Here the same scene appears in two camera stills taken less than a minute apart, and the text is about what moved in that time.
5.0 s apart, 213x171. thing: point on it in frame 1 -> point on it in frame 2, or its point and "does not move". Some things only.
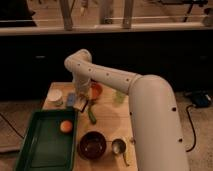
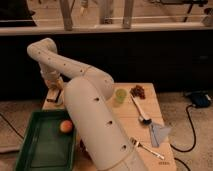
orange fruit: x=65 y=126 does not move
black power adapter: x=201 y=100 does not move
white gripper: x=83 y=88 -> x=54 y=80
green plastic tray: x=45 y=146 does not move
